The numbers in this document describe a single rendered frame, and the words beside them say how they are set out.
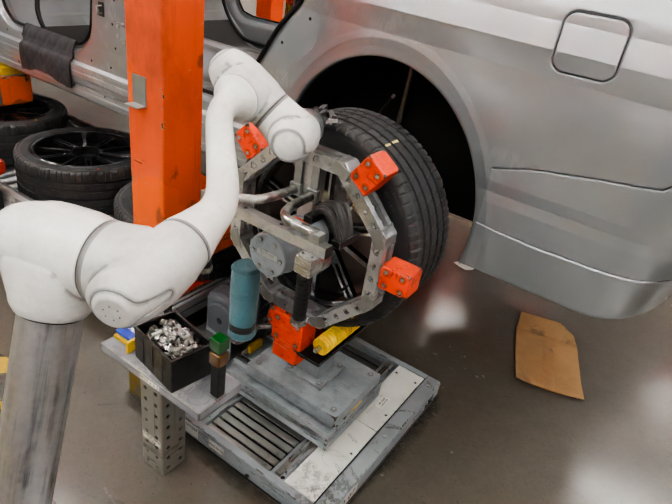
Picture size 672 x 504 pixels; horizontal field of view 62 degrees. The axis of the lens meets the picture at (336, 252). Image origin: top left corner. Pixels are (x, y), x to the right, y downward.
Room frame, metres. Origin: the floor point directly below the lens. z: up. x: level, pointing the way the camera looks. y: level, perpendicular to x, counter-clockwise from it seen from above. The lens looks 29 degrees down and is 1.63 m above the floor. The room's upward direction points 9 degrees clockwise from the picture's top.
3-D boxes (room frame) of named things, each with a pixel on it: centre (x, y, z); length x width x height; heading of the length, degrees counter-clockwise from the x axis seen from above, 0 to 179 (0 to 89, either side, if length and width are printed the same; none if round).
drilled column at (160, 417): (1.29, 0.46, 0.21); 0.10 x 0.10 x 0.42; 60
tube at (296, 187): (1.41, 0.24, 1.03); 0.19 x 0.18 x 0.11; 150
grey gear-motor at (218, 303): (1.85, 0.28, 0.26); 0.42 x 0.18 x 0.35; 150
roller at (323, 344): (1.49, -0.06, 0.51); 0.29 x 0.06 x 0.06; 150
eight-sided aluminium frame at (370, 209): (1.46, 0.09, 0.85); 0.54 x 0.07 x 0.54; 60
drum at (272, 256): (1.40, 0.13, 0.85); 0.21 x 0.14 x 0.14; 150
